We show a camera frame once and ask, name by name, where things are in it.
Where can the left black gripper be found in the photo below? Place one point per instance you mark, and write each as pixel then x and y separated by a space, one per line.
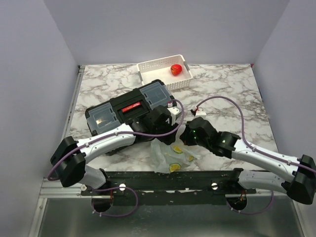
pixel 168 139

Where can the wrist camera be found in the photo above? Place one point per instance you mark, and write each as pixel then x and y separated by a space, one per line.
pixel 198 112
pixel 174 111

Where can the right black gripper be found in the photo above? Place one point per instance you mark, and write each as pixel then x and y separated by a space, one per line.
pixel 185 136

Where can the black mounting rail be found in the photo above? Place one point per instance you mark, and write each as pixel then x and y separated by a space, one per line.
pixel 178 188

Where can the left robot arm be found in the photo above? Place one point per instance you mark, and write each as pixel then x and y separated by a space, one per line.
pixel 71 158

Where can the black plastic toolbox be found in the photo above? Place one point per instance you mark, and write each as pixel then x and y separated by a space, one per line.
pixel 116 111

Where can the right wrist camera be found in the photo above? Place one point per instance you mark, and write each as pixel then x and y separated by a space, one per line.
pixel 198 112

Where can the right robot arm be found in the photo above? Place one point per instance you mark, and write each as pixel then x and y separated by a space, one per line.
pixel 295 177

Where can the white lemon print plastic bag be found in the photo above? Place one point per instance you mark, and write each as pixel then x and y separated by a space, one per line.
pixel 174 157

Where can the white perforated plastic basket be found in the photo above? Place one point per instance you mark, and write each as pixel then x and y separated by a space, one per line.
pixel 149 71

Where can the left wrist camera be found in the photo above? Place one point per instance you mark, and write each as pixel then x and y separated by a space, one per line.
pixel 174 111

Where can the red fake apple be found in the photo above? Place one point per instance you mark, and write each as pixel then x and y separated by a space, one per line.
pixel 176 69

